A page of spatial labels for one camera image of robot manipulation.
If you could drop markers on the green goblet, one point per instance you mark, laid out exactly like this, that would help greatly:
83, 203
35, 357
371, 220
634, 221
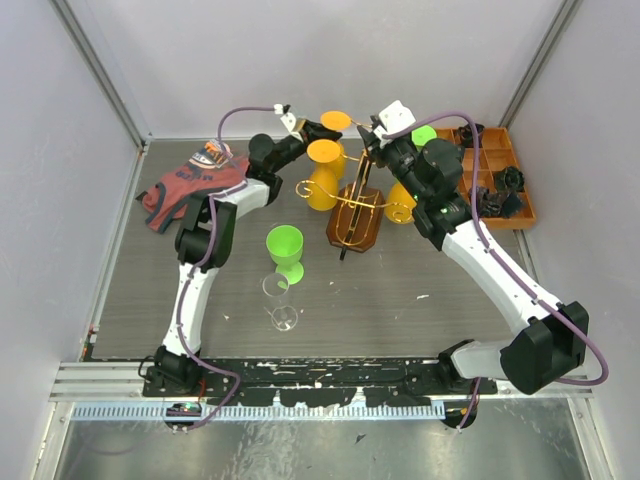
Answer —
422, 135
285, 245

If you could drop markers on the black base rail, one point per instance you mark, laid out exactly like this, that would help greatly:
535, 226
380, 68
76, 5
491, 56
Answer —
312, 382

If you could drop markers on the orange goblet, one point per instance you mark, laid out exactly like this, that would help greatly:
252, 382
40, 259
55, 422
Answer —
337, 121
400, 205
323, 183

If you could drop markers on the rolled dark tie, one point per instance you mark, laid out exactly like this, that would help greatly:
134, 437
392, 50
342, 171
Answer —
509, 179
488, 204
511, 205
466, 135

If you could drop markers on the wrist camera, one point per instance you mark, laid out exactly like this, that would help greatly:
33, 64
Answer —
394, 118
290, 117

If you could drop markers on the green goblet back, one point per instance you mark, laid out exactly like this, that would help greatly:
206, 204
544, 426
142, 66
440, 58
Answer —
422, 135

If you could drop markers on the orange goblet back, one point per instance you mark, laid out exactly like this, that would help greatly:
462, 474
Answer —
400, 205

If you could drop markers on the clear wine glass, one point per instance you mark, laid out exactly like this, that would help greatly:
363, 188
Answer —
276, 289

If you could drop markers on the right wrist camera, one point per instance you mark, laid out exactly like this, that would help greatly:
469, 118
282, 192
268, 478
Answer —
394, 118

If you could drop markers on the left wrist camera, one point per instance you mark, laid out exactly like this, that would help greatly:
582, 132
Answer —
290, 117

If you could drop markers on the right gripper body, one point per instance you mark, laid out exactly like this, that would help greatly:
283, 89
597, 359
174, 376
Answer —
398, 155

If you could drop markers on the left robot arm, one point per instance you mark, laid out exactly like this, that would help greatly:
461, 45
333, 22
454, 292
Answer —
204, 242

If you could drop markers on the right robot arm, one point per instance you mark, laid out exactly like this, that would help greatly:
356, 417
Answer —
549, 335

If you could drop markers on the wooden compartment tray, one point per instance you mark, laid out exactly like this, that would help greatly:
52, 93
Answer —
495, 154

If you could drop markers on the green goblet front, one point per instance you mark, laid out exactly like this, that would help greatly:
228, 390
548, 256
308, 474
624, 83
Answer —
285, 245

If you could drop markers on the gold wine glass rack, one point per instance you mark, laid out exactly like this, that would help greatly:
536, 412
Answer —
355, 220

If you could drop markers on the red printed t-shirt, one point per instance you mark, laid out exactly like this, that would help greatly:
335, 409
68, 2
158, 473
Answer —
212, 169

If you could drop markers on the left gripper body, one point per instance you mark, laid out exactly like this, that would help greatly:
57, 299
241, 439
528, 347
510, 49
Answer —
303, 135

